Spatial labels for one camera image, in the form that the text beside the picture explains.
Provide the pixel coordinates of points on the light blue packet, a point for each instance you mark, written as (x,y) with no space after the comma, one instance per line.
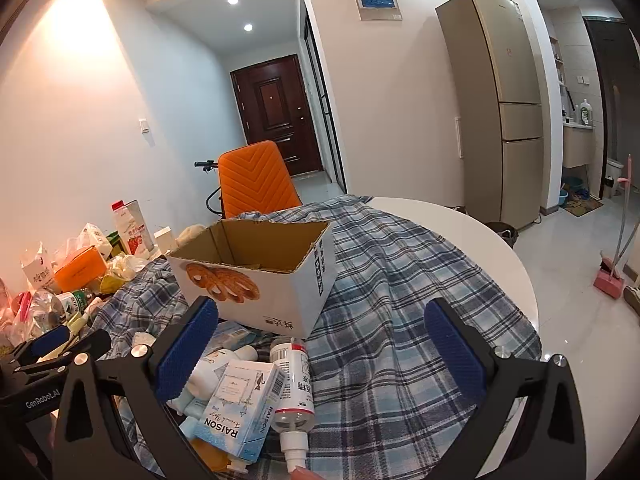
(230,332)

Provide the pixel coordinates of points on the orange tissue box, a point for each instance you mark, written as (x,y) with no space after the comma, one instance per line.
(80,270)

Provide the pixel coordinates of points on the cardboard box with pastry print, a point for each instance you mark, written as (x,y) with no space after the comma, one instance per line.
(280,300)

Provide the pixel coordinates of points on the clear plastic packaging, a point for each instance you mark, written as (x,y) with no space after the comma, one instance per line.
(30,315)

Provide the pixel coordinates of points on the yellow plastic bag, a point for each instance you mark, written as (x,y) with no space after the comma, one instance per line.
(111,284)

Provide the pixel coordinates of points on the pale green plastic tool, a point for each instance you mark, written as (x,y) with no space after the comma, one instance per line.
(80,321)

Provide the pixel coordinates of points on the blue plaid cloth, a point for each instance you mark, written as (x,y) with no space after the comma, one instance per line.
(390,350)

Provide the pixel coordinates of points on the white plastic bottle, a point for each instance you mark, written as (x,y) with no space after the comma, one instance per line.
(205,372)

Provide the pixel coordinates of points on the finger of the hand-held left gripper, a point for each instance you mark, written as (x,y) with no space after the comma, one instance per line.
(47,344)
(92,342)

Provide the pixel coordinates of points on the black framed glass door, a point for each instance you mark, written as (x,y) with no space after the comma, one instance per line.
(325,110)

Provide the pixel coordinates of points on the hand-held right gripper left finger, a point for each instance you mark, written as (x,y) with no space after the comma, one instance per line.
(185,350)

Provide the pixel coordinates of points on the light blue carton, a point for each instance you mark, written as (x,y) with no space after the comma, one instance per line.
(235,410)

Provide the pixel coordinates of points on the beige refrigerator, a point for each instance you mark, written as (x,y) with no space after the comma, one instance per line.
(500,110)

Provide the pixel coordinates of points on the white detergent bottle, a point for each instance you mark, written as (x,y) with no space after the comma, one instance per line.
(585,114)

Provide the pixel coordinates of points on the white toilet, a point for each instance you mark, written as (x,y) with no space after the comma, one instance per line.
(612,177)

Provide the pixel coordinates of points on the green carton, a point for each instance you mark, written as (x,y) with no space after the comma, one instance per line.
(116,245)

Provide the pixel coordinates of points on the patterned doormat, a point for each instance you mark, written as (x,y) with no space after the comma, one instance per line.
(582,209)

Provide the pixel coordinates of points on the white light switch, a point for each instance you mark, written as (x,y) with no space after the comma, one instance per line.
(144,126)

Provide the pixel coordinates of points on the white snack bag red print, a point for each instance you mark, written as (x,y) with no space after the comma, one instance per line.
(37,270)

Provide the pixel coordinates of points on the orange quilted chair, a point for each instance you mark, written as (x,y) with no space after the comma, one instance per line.
(255,180)

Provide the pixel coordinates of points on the blue basin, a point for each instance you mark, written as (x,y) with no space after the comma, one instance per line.
(571,190)

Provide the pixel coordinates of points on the translucent plastic bag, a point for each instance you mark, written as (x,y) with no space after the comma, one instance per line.
(95,237)

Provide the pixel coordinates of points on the small white box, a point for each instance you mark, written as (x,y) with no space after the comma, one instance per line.
(165,240)

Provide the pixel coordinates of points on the plastic bottle with green label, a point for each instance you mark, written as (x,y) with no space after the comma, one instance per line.
(72,301)

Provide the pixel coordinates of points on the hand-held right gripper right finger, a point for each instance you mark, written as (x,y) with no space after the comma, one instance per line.
(455,350)

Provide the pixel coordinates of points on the grey broom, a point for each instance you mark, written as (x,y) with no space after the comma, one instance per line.
(627,250)

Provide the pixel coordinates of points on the grey shoe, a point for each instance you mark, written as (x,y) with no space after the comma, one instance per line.
(632,300)

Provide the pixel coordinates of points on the beige vanity cabinet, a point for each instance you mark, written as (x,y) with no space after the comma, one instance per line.
(577,147)

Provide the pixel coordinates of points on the dark trash bin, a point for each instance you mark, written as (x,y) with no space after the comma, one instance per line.
(500,237)

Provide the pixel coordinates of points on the cream plush toy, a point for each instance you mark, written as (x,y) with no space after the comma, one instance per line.
(192,236)

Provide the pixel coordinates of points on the dark wooden door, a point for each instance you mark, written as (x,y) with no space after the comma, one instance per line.
(270,105)

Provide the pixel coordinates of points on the red and white milk carton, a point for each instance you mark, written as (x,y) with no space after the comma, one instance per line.
(135,232)

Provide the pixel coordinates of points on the crumpled white plastic bag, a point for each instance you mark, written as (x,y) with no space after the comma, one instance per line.
(132,265)

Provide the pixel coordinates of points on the dark bathroom door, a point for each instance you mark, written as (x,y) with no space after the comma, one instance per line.
(615,100)

